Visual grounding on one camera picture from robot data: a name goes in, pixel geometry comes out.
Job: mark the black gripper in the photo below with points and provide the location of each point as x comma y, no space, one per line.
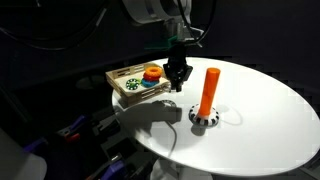
177,55

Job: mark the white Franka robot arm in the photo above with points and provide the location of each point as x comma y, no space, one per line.
150,10

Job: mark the wooden slatted tray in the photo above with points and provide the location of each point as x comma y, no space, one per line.
120,78

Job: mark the orange stacking peg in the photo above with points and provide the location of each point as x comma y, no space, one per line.
209,90

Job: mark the black and white striped base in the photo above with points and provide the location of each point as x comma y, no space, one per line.
204,120

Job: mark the white rounded object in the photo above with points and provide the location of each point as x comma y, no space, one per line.
16,160

